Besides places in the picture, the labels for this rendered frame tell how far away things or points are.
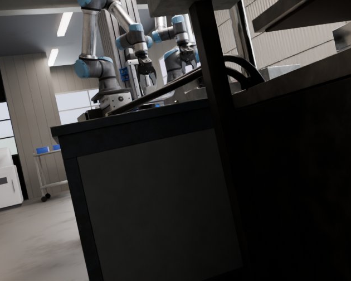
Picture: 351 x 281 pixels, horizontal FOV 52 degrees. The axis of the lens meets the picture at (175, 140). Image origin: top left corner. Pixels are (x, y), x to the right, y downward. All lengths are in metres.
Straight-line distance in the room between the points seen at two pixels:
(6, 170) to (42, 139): 1.45
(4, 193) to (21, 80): 2.64
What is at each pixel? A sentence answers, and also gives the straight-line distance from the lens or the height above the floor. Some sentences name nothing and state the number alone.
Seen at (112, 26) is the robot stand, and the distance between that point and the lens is 2.75.
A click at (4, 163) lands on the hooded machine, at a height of 0.86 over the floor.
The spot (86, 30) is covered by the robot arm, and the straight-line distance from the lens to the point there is 2.33.
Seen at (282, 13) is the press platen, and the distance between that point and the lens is 1.32.
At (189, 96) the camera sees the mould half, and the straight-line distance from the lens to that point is 1.69.
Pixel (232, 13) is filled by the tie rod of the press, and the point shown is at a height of 1.08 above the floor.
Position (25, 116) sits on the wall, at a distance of 8.62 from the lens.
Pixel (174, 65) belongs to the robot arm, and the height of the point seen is 1.16.
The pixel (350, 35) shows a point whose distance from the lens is 1.62.
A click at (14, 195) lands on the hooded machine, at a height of 0.23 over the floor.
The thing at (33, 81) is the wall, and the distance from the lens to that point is 8.77.
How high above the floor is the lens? 0.67
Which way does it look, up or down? 1 degrees down
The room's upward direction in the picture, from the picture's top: 12 degrees counter-clockwise
